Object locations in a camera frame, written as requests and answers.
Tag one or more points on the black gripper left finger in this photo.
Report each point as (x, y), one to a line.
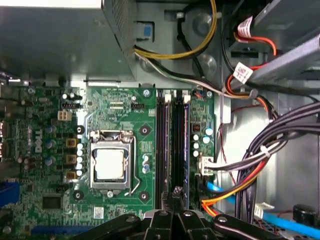
(162, 225)

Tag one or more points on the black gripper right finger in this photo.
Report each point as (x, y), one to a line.
(190, 225)

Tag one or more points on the dark RAM stick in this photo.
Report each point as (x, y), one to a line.
(185, 140)
(166, 140)

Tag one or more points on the CPU socket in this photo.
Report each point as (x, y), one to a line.
(110, 192)

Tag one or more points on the metal socket cover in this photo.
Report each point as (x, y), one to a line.
(110, 184)

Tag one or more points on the metal locking lever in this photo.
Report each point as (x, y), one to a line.
(136, 155)

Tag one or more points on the silver CPU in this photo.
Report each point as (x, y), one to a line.
(110, 163)

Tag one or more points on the blue expansion slot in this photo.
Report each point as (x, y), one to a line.
(60, 230)

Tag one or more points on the green motherboard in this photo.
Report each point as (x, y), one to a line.
(117, 117)

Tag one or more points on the blue port connector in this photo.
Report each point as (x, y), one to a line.
(8, 193)

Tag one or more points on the black PC case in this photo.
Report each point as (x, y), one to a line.
(175, 67)

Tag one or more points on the grey metal drive cage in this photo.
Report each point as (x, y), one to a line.
(287, 60)

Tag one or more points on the grey power supply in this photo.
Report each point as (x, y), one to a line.
(62, 37)

